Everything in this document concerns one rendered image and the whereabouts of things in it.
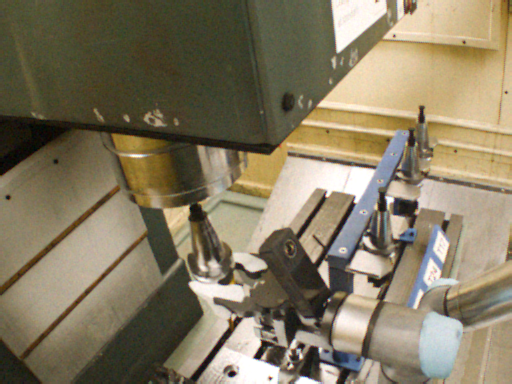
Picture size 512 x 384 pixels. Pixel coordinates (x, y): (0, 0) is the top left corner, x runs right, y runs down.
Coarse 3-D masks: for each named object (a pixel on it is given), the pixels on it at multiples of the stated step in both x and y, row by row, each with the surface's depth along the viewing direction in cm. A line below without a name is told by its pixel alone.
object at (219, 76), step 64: (0, 0) 32; (64, 0) 28; (128, 0) 25; (192, 0) 23; (256, 0) 22; (320, 0) 28; (0, 64) 37; (64, 64) 32; (128, 64) 28; (192, 64) 25; (256, 64) 24; (320, 64) 30; (128, 128) 33; (192, 128) 29; (256, 128) 26
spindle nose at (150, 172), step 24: (120, 144) 42; (144, 144) 41; (168, 144) 41; (192, 144) 42; (120, 168) 44; (144, 168) 42; (168, 168) 42; (192, 168) 43; (216, 168) 44; (240, 168) 48; (144, 192) 44; (168, 192) 44; (192, 192) 44; (216, 192) 46
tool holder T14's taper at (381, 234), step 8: (376, 208) 70; (376, 216) 70; (384, 216) 69; (376, 224) 71; (384, 224) 70; (376, 232) 71; (384, 232) 71; (392, 232) 72; (376, 240) 72; (384, 240) 71; (392, 240) 72
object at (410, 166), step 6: (408, 150) 85; (414, 150) 84; (408, 156) 85; (414, 156) 85; (402, 162) 87; (408, 162) 86; (414, 162) 85; (402, 168) 88; (408, 168) 86; (414, 168) 86; (402, 174) 88; (408, 174) 87; (414, 174) 86
